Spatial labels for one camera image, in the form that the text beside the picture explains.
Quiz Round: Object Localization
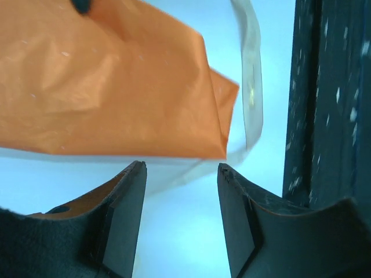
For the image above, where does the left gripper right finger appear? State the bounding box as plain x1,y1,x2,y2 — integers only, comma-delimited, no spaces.
217,163,370,278

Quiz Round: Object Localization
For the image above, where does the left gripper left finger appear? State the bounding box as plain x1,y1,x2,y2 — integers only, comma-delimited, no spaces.
1,161,147,277

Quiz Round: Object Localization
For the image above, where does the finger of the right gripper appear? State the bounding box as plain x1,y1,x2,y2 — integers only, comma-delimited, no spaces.
71,0,92,14

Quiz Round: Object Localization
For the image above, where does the orange wrapping paper sheet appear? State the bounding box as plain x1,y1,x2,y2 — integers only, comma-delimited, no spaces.
1,1,239,159

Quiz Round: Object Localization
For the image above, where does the cream ribbon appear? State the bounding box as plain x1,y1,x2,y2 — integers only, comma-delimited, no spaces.
149,0,263,195

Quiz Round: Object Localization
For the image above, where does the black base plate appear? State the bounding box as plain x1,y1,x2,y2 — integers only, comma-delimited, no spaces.
283,0,370,209

